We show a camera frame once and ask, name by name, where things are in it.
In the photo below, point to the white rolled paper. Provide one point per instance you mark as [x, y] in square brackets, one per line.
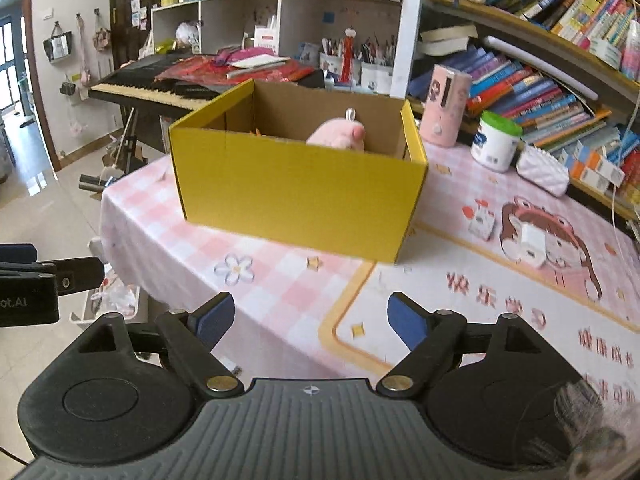
[540, 66]

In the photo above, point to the piano stand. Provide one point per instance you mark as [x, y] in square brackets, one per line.
[127, 145]

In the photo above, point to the white plastic bag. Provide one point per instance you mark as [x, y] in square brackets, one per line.
[187, 32]

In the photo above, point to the pink dispenser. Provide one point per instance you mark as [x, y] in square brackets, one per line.
[442, 110]

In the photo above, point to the pink checked tablecloth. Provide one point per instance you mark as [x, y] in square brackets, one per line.
[280, 280]

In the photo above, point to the white quilted pouch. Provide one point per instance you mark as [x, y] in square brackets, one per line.
[542, 170]

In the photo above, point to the red cloth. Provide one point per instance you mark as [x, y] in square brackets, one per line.
[200, 67]

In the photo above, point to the white pen holder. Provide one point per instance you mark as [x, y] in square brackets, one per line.
[376, 79]
[331, 66]

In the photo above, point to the yellow cardboard box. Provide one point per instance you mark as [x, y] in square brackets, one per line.
[300, 195]

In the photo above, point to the white shelf unit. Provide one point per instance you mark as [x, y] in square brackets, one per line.
[300, 15]

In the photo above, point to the white notebook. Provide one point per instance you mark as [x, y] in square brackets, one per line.
[257, 61]

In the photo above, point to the white box red stripe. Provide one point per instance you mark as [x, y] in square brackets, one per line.
[265, 41]

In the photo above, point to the grey hanging tote bag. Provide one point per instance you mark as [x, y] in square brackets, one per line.
[57, 46]

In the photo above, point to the pink pig plush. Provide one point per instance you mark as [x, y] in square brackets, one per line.
[335, 136]

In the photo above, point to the black piano keyboard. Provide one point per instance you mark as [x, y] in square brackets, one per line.
[140, 85]

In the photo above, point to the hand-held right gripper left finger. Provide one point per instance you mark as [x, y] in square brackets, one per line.
[217, 320]

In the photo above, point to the magenta folder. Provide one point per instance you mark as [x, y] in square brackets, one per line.
[235, 55]

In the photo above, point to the wooden bookshelf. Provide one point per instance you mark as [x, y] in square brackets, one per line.
[505, 21]

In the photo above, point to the red tassel ornament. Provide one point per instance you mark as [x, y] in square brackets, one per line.
[348, 57]

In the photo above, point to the pink hanging bag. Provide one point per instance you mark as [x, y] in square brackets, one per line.
[101, 35]

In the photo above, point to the row of books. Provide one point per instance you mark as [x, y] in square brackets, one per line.
[540, 95]
[575, 5]

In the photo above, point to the white charger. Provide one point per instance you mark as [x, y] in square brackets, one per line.
[533, 246]

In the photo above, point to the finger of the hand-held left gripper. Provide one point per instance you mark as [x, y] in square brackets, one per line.
[80, 272]
[17, 252]

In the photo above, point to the thick lying books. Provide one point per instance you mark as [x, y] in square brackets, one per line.
[447, 40]

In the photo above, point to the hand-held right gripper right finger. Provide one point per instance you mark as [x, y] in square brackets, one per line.
[405, 320]

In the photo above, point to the white jar green lid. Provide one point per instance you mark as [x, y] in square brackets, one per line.
[495, 145]

